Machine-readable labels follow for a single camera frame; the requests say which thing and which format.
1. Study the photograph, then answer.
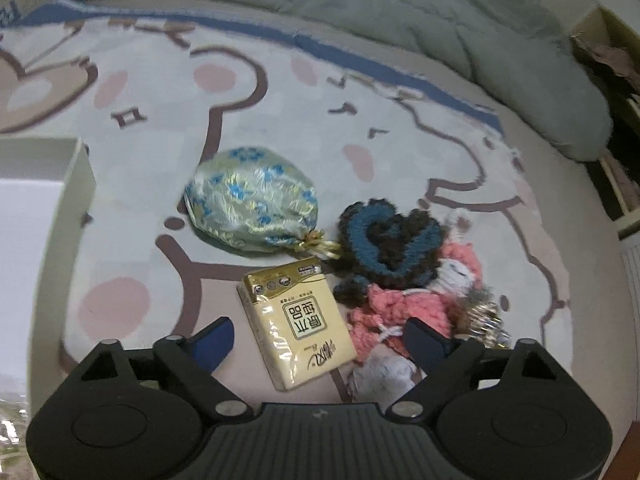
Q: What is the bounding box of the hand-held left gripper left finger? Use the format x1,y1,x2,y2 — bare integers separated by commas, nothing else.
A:
80,316,253,422

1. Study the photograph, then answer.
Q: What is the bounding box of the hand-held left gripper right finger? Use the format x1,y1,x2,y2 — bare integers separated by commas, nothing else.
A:
387,318,563,422

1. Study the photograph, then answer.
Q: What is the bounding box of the pink crochet bunny doll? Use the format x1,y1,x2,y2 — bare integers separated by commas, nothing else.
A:
347,210,501,361

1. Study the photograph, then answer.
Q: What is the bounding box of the gold tissue packet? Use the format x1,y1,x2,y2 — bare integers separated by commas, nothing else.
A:
236,256,358,392

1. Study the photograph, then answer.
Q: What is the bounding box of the dark blue crochet heart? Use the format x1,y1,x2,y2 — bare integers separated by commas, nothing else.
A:
332,200,446,306

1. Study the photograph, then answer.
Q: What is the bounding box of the blue floral satin pouch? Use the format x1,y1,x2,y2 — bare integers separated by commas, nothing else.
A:
182,145,343,261

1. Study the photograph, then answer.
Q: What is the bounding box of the white cardboard box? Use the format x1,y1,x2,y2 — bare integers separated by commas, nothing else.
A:
0,136,97,386

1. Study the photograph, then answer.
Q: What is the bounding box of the grey white fluffy ball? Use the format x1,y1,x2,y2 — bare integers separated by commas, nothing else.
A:
345,347,418,403

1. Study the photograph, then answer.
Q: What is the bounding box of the metal keyring cluster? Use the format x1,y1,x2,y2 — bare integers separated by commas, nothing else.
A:
452,285,511,348

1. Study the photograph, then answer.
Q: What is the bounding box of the printed bear blanket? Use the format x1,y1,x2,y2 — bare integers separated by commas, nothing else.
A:
0,0,576,406

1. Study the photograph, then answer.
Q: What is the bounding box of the wooden shelf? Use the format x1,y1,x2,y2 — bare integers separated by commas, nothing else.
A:
570,5,640,241

